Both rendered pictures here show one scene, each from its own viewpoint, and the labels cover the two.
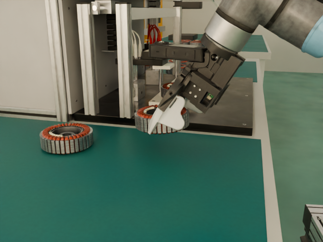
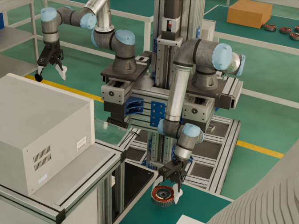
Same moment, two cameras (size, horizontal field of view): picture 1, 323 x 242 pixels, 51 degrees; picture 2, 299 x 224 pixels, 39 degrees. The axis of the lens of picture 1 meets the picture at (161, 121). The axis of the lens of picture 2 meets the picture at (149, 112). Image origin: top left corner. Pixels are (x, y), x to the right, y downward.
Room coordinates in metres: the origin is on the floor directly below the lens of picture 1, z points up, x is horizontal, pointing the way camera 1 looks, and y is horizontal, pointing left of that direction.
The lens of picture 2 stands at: (0.43, 1.44, 2.12)
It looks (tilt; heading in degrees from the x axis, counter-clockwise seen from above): 30 degrees down; 282
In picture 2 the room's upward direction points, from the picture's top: 3 degrees clockwise
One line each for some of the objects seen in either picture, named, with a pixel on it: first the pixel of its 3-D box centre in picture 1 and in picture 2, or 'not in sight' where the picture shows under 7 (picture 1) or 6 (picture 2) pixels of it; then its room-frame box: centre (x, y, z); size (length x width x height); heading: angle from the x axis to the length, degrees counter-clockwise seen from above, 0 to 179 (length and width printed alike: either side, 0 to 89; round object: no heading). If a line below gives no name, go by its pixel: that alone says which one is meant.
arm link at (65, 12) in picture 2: not in sight; (65, 16); (1.29, -0.45, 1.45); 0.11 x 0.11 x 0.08; 76
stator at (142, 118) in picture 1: (161, 118); (163, 195); (0.66, 0.00, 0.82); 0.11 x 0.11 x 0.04
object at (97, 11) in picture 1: (134, 8); not in sight; (1.16, 0.09, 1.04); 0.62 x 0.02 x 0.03; 165
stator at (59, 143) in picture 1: (67, 137); not in sight; (0.69, 0.21, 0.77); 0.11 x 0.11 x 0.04
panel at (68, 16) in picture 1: (114, 45); not in sight; (1.18, 0.16, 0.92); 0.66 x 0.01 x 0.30; 165
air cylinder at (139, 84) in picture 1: (134, 89); not in sight; (1.03, 0.09, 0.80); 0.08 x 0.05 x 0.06; 165
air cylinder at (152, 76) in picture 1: (155, 75); not in sight; (1.27, 0.03, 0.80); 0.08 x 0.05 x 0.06; 165
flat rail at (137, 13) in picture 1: (157, 12); not in sight; (1.14, 0.01, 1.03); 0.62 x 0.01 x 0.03; 165
